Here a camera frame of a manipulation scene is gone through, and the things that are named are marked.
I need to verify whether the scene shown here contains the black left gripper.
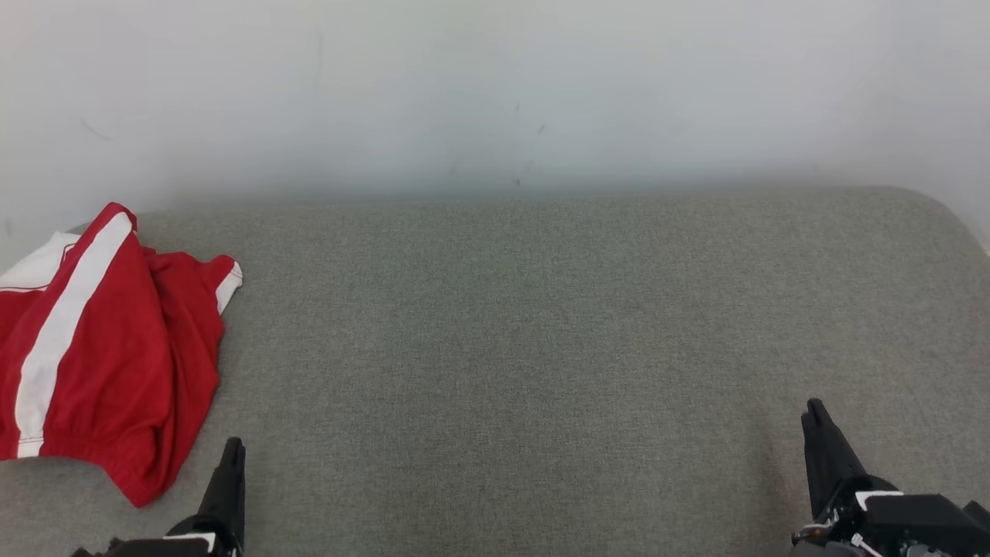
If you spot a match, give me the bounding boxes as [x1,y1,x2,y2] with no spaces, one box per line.
[70,438,246,557]

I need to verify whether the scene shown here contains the red shorts white stripes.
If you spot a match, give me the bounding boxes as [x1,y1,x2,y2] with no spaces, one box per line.
[0,203,244,508]

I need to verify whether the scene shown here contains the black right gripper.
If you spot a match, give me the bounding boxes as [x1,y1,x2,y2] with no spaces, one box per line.
[793,398,990,557]

